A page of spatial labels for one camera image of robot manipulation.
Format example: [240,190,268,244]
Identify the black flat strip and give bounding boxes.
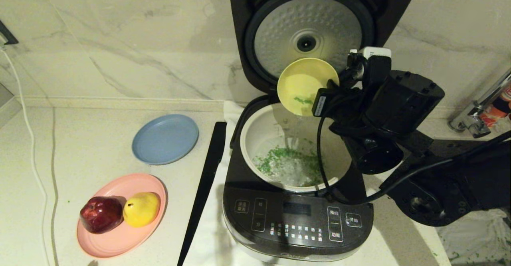
[177,122,227,266]

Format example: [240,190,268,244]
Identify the black thin right arm cable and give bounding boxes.
[317,114,511,205]

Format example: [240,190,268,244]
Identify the red apple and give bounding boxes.
[80,197,124,234]

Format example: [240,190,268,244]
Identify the pink plate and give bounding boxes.
[77,173,167,258]

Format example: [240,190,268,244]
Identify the yellow bowl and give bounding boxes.
[277,58,341,117]

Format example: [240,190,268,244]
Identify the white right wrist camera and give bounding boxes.
[339,46,392,89]

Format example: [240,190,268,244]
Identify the white bowl with greens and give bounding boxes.
[240,102,353,193]

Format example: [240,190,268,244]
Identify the dark grey rice cooker lid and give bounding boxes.
[229,0,414,95]

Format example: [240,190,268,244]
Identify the yellow pear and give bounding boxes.
[123,192,161,228]

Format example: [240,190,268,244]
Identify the white cable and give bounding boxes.
[0,44,54,266]

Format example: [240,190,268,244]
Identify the dark grey rice cooker base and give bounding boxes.
[222,94,374,263]

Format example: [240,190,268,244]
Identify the green grains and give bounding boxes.
[255,95,325,187]

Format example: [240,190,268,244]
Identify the white crumpled cloth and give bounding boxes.
[437,208,511,264]

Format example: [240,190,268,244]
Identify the chrome faucet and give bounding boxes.
[448,68,511,139]

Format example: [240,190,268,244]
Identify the red orange bottle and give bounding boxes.
[479,83,511,135]

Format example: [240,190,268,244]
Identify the blue plate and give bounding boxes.
[132,115,199,166]

